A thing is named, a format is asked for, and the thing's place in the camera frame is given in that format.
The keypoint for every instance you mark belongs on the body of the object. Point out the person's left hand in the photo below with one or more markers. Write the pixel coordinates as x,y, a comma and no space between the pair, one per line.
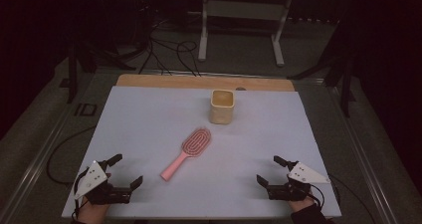
91,212

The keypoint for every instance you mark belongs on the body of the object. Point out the black rectangular floor frame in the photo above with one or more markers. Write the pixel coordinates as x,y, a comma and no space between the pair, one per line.
79,110

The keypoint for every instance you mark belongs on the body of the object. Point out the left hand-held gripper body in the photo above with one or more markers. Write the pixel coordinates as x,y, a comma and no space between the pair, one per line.
91,180

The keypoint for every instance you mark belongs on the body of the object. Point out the white table mat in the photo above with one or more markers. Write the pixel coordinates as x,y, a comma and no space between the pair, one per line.
166,117

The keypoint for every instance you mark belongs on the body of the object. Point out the person's right hand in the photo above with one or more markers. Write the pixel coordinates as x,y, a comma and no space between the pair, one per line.
300,205

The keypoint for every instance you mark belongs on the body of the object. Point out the white metal stand frame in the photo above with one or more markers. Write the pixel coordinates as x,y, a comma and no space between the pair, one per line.
244,10

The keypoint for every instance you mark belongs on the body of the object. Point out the black stand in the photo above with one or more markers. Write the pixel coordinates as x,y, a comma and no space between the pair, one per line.
72,78
345,84

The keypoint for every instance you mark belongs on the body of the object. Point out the pink hairbrush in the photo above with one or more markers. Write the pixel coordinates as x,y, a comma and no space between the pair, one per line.
195,142

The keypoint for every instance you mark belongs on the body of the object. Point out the beige square cup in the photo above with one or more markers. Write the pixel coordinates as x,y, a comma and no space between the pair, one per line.
221,114

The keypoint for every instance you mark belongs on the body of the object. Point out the metal floor rail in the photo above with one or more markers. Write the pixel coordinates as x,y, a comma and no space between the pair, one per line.
36,161
365,171

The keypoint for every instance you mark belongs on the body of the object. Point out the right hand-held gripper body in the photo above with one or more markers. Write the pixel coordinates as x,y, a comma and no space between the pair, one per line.
305,175

